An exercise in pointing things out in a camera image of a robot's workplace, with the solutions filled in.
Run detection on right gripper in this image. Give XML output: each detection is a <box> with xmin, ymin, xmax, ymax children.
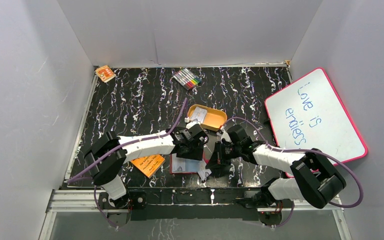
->
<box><xmin>205</xmin><ymin>140</ymin><xmax>241</xmax><ymax>169</ymax></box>

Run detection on white credit card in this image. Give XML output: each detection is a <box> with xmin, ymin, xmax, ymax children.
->
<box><xmin>197</xmin><ymin>161</ymin><xmax>212</xmax><ymax>182</ymax></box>

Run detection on red card holder wallet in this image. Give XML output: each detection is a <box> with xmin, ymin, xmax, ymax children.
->
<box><xmin>169</xmin><ymin>154</ymin><xmax>209</xmax><ymax>174</ymax></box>

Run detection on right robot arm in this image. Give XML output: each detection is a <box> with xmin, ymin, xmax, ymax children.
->
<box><xmin>206</xmin><ymin>125</ymin><xmax>347</xmax><ymax>209</ymax></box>

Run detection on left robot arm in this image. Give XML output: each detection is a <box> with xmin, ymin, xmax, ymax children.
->
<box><xmin>82</xmin><ymin>123</ymin><xmax>209</xmax><ymax>208</ymax></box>

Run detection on white card in tray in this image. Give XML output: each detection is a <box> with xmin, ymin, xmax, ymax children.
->
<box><xmin>189</xmin><ymin>106</ymin><xmax>208</xmax><ymax>124</ymax></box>

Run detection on small orange card box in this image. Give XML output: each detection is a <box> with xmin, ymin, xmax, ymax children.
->
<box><xmin>95</xmin><ymin>65</ymin><xmax>116</xmax><ymax>83</ymax></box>

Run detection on orange oval tray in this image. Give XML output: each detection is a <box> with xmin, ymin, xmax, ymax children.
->
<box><xmin>187</xmin><ymin>104</ymin><xmax>228</xmax><ymax>132</ymax></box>

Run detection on orange book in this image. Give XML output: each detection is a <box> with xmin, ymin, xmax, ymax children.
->
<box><xmin>131</xmin><ymin>154</ymin><xmax>165</xmax><ymax>179</ymax></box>

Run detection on pack of coloured markers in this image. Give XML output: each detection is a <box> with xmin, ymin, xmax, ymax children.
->
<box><xmin>172</xmin><ymin>68</ymin><xmax>202</xmax><ymax>90</ymax></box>

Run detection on pink framed whiteboard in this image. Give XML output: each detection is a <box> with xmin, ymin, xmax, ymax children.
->
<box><xmin>264</xmin><ymin>68</ymin><xmax>368</xmax><ymax>163</ymax></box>

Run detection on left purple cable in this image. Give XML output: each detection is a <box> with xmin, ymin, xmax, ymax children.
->
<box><xmin>65</xmin><ymin>97</ymin><xmax>189</xmax><ymax>185</ymax></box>

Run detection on purple cable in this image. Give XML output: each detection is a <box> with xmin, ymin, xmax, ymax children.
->
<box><xmin>223</xmin><ymin>116</ymin><xmax>364</xmax><ymax>209</ymax></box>
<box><xmin>65</xmin><ymin>97</ymin><xmax>189</xmax><ymax>185</ymax></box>

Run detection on black metal base rail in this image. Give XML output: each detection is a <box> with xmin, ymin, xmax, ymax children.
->
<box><xmin>46</xmin><ymin>186</ymin><xmax>345</xmax><ymax>229</ymax></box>

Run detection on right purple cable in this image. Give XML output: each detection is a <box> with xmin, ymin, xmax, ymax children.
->
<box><xmin>223</xmin><ymin>116</ymin><xmax>364</xmax><ymax>209</ymax></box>

